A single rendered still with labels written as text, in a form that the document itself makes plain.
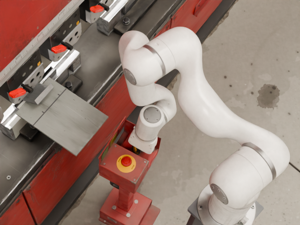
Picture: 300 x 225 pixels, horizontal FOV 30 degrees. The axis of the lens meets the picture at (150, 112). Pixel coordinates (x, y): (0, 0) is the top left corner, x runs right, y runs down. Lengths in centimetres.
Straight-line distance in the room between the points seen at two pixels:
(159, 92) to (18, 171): 57
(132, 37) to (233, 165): 46
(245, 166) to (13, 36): 73
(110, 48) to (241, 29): 138
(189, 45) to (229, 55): 181
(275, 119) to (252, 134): 169
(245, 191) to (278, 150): 14
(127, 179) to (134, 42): 67
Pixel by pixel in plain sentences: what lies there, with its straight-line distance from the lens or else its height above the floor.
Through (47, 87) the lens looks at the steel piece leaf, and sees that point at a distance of 192.
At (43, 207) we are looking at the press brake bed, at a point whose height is 43.
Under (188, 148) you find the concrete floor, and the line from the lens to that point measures 300.
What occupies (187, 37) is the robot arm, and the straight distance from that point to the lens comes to 153.
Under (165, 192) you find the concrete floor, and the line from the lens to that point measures 290.
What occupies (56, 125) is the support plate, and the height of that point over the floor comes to 100.
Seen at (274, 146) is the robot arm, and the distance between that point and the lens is 149.
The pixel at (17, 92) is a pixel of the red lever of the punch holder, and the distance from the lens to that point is 175.
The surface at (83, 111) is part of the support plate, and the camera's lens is 195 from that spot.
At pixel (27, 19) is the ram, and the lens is 163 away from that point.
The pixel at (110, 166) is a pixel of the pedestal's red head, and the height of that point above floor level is 78.
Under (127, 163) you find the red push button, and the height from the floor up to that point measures 81.
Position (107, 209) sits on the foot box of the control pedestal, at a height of 12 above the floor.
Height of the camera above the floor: 274
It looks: 63 degrees down
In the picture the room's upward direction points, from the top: 9 degrees clockwise
